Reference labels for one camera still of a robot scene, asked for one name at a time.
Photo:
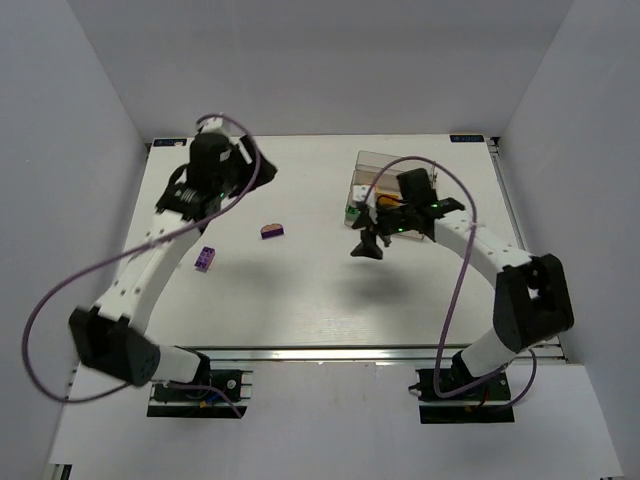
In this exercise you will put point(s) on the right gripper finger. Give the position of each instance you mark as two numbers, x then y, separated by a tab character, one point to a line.
368	247
364	220

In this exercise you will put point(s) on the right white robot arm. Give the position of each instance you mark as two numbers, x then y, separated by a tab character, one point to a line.
531	297

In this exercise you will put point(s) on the aluminium table rail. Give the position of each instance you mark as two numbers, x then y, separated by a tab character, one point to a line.
409	354

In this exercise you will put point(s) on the left blue label sticker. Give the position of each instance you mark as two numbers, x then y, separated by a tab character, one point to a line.
169	142

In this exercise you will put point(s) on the right blue label sticker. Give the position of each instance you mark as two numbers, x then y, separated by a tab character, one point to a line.
466	138

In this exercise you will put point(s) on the purple rounded lego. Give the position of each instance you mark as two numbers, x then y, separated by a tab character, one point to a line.
271	231

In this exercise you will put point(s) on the yellow rectangular lego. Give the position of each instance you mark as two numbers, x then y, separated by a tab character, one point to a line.
385	193

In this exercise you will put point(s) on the blue label sticker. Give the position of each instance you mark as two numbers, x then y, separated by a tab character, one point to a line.
169	142
466	138

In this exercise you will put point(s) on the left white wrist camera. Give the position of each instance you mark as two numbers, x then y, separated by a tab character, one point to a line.
215	125

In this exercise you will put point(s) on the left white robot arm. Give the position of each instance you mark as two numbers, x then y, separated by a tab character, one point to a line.
110	335

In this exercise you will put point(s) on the small purple lego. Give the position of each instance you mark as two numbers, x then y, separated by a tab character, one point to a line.
205	259

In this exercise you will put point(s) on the small green lego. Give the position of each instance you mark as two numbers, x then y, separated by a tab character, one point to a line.
351	213

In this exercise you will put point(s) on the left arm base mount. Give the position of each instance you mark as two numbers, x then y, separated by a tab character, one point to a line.
224	395

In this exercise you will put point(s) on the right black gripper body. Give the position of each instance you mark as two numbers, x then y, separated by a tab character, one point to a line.
379	225

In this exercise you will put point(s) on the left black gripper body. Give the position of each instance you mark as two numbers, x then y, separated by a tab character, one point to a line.
248	163

